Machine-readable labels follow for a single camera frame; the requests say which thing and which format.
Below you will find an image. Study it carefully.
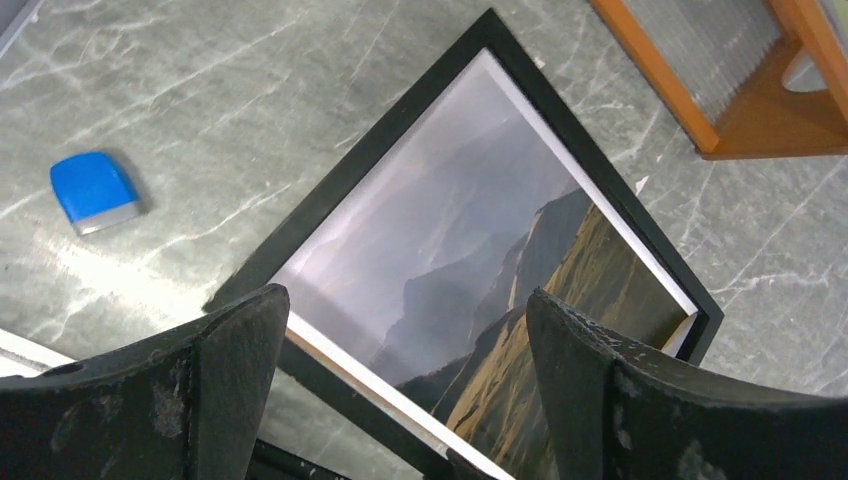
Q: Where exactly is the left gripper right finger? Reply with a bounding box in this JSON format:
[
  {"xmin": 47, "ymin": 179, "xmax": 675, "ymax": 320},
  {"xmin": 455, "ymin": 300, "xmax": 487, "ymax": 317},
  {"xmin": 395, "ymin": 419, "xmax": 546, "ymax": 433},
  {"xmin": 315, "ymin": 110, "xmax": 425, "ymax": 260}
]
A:
[{"xmin": 526, "ymin": 290, "xmax": 847, "ymax": 479}]

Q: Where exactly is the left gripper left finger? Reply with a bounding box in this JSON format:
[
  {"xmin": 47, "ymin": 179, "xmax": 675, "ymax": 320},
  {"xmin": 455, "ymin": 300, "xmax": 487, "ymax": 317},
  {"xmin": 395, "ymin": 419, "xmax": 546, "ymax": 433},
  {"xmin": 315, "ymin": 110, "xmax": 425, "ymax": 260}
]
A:
[{"xmin": 1, "ymin": 284, "xmax": 290, "ymax": 479}]

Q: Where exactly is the picture frame black and wood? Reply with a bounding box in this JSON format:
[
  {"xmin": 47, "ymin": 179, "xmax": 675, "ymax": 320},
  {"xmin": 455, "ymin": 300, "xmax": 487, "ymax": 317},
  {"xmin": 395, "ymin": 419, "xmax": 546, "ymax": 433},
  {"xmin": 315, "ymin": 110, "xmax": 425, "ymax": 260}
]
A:
[{"xmin": 206, "ymin": 9, "xmax": 723, "ymax": 479}]

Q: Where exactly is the landscape photo print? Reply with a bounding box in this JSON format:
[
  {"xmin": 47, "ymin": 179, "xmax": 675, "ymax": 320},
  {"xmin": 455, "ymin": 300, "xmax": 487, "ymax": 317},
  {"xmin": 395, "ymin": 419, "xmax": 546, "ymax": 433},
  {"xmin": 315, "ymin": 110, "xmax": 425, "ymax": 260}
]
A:
[{"xmin": 274, "ymin": 51, "xmax": 696, "ymax": 479}]

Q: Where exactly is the blue grey eraser block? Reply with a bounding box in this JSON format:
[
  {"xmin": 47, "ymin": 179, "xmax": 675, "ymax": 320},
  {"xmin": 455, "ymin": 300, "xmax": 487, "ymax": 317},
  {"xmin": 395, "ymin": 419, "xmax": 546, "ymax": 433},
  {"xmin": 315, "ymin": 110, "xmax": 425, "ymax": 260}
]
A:
[{"xmin": 49, "ymin": 151, "xmax": 146, "ymax": 237}]

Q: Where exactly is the orange wooden shelf rack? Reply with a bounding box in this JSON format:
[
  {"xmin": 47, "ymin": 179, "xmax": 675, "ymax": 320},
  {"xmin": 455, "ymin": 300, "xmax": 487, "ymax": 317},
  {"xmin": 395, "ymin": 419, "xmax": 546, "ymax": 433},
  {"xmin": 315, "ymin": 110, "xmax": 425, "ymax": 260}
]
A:
[{"xmin": 593, "ymin": 1, "xmax": 847, "ymax": 160}]

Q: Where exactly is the aluminium rail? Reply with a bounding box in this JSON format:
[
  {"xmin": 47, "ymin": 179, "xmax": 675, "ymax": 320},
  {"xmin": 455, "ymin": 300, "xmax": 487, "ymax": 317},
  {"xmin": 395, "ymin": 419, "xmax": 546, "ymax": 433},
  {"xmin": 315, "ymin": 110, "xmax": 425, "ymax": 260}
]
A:
[{"xmin": 0, "ymin": 330, "xmax": 74, "ymax": 377}]

